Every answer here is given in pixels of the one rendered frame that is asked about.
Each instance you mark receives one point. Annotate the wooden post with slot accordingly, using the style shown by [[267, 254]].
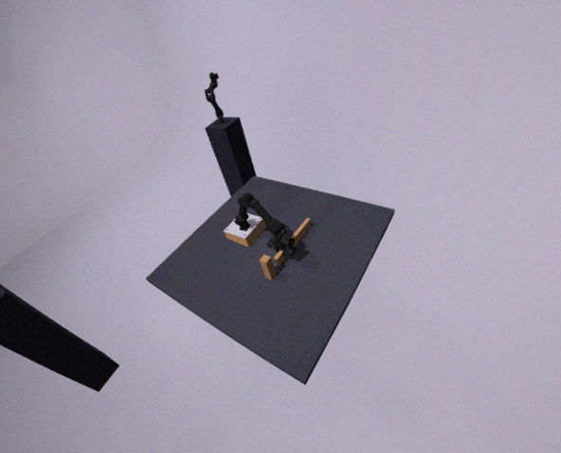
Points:
[[268, 267]]

